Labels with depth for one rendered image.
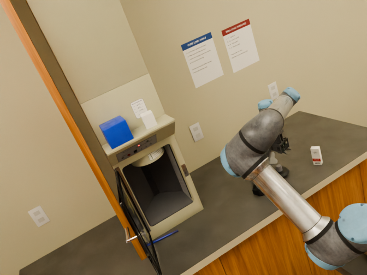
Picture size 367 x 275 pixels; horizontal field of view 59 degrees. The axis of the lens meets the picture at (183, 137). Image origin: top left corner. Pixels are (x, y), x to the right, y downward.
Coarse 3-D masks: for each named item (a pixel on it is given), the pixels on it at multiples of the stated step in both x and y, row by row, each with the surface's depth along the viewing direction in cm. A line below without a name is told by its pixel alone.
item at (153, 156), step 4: (160, 148) 158; (152, 152) 154; (156, 152) 155; (160, 152) 156; (144, 156) 153; (148, 156) 153; (152, 156) 153; (156, 156) 154; (160, 156) 155; (136, 160) 154; (140, 160) 153; (144, 160) 153; (148, 160) 153; (152, 160) 153; (132, 164) 158; (136, 164) 155; (140, 164) 153; (144, 164) 153
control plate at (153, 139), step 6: (150, 138) 139; (156, 138) 142; (138, 144) 137; (144, 144) 140; (150, 144) 144; (126, 150) 135; (132, 150) 139; (138, 150) 142; (120, 156) 137; (126, 156) 140
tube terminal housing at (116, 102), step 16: (144, 80) 140; (112, 96) 136; (128, 96) 139; (144, 96) 142; (96, 112) 135; (112, 112) 138; (128, 112) 141; (160, 112) 147; (96, 128) 137; (160, 144) 151; (176, 144) 154; (128, 160) 146; (176, 160) 160; (192, 192) 165; (192, 208) 167; (160, 224) 162; (176, 224) 166
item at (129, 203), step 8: (120, 200) 117; (128, 200) 137; (128, 208) 126; (136, 216) 139; (136, 224) 128; (136, 232) 121; (144, 240) 131; (144, 248) 124; (152, 248) 145; (152, 264) 127
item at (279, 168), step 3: (276, 165) 171; (279, 165) 170; (276, 168) 171; (279, 168) 169; (282, 168) 172; (285, 168) 171; (279, 171) 170; (282, 171) 169; (285, 171) 169; (288, 171) 169; (282, 174) 168; (285, 174) 168; (285, 177) 170
